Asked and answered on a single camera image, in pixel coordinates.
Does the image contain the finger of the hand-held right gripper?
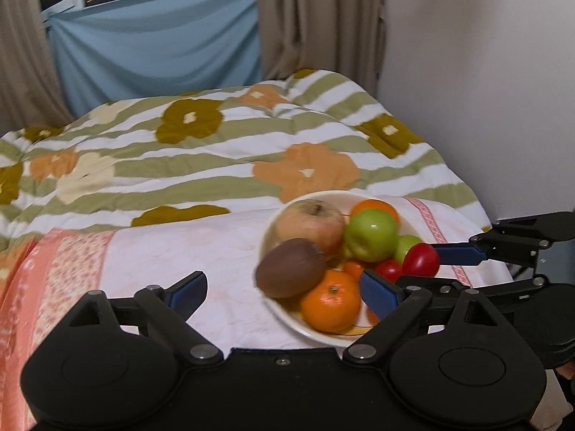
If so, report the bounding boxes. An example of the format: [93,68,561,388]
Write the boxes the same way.
[431,211,575,268]
[395,276,575,312]

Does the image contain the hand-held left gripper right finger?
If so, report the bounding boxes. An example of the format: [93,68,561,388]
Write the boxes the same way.
[342,269,510,364]

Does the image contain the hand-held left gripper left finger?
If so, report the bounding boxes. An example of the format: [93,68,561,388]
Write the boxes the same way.
[67,270,225,366]

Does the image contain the small mandarin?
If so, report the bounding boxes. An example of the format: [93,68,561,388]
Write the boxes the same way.
[344,259,367,283]

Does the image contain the large orange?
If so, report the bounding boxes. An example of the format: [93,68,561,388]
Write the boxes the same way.
[300,268,362,333]

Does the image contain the small green apple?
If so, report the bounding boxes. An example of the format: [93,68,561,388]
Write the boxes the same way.
[394,235,423,263]

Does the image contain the large green apple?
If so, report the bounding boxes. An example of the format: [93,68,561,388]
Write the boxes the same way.
[345,210,400,263]

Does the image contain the brown kiwi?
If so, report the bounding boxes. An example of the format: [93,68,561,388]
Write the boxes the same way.
[255,239,327,299]

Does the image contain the cream oval bowl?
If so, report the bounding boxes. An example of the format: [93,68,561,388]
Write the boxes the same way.
[259,190,425,348]

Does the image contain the pink floral bed sheet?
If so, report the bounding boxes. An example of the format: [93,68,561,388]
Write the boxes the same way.
[0,195,517,431]

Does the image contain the medium orange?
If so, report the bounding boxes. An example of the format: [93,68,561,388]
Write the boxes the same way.
[349,199,400,227]

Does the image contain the yellow-brown russet apple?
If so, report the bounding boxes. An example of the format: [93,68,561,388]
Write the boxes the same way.
[274,199,346,259]

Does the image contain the green striped flower quilt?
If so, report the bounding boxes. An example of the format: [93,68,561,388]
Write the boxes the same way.
[0,69,492,252]

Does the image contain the blue cloth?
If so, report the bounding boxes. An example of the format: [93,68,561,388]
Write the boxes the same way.
[47,0,263,120]

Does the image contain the beige curtain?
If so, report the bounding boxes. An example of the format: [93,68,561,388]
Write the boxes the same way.
[0,0,75,138]
[254,0,389,99]

